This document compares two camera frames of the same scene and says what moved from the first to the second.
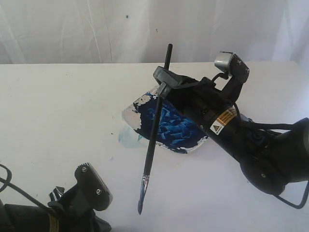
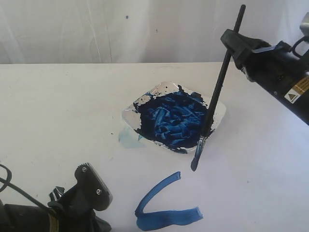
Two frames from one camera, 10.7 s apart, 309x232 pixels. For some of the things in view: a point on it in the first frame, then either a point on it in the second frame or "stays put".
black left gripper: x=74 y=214 stays put
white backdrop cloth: x=37 y=32 stays put
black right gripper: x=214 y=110 -> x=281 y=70
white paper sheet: x=203 y=189 stays put
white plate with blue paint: x=175 y=130 stays put
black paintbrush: x=153 y=138 -> x=201 y=143
